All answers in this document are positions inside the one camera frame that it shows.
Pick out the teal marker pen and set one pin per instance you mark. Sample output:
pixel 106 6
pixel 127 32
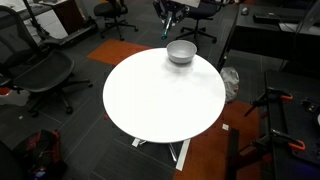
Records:
pixel 167 24

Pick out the orange handled clamp upper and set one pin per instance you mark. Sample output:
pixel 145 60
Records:
pixel 269 94

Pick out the black computer mouse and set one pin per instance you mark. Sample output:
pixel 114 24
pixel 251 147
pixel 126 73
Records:
pixel 245 11

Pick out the grey bowl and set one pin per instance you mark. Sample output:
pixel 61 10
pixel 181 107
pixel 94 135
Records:
pixel 181 51

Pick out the black side table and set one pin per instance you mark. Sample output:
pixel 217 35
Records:
pixel 298 118

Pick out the orange handled clamp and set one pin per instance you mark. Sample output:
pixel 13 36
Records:
pixel 269 94
pixel 279 136

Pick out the white plastic bag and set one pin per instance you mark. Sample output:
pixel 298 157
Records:
pixel 231 82

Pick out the black mesh office chair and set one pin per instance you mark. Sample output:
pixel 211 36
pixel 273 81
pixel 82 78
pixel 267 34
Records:
pixel 26 66

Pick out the black keyboard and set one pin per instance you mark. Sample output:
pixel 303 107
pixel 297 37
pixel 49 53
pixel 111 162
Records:
pixel 270 18

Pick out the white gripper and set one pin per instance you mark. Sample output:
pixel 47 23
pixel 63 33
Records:
pixel 164 7

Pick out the round white table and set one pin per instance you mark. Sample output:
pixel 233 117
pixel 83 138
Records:
pixel 154 100

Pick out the black office chair at desk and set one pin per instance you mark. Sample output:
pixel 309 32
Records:
pixel 205 11

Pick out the orange handled clamp lower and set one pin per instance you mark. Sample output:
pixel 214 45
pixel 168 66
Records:
pixel 279 136

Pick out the distant black office chair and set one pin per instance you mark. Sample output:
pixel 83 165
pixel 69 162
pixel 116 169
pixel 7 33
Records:
pixel 112 9

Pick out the red black backpack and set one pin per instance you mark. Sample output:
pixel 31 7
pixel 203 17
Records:
pixel 40 156

